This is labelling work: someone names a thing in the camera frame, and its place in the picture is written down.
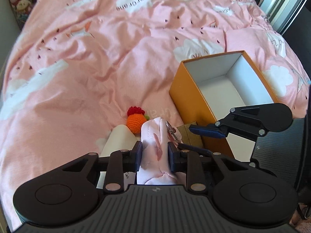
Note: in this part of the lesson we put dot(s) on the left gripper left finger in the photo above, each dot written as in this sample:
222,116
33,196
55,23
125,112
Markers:
74,190

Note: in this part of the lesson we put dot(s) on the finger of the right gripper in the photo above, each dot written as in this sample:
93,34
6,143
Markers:
208,131

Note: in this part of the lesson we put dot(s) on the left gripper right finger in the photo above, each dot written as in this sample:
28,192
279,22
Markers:
237,191

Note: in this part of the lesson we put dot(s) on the small gold cardboard box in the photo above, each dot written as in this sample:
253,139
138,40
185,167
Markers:
189,138

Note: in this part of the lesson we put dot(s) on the pink plush pouch with carabiner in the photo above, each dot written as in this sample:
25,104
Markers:
154,167

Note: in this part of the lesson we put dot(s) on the white glasses case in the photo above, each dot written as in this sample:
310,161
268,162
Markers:
120,138

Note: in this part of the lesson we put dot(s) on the orange cardboard box white inside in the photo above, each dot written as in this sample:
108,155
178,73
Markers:
204,89

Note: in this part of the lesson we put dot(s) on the orange crochet fruit toy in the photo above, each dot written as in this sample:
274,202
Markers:
136,117

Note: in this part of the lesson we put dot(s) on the pink patterned bed duvet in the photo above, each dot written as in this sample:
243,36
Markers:
78,65

